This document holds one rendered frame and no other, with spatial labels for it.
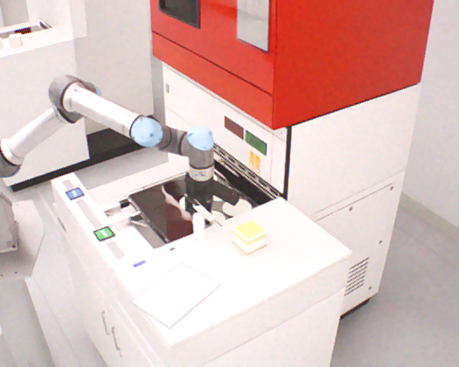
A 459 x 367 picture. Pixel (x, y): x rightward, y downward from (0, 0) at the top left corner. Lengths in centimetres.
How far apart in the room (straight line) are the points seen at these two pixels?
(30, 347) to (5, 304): 27
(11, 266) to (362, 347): 163
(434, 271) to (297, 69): 180
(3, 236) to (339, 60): 126
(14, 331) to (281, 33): 151
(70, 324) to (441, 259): 207
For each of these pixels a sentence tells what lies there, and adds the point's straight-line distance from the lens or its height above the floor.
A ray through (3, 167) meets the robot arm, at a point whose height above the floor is 104.
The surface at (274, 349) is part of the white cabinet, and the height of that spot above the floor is 71.
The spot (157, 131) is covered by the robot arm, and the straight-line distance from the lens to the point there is 148.
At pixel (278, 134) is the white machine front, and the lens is 172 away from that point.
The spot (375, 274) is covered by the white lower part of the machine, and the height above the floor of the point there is 24.
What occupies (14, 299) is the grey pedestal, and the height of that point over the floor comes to 58.
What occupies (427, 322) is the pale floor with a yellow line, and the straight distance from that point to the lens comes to 282.
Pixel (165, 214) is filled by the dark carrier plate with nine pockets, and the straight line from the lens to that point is 185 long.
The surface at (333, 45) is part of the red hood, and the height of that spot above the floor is 146.
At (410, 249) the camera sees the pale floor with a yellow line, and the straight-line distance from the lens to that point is 322.
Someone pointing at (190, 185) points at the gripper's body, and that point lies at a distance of 165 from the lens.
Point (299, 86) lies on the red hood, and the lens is 165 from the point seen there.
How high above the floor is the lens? 201
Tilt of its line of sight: 33 degrees down
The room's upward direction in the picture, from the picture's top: straight up
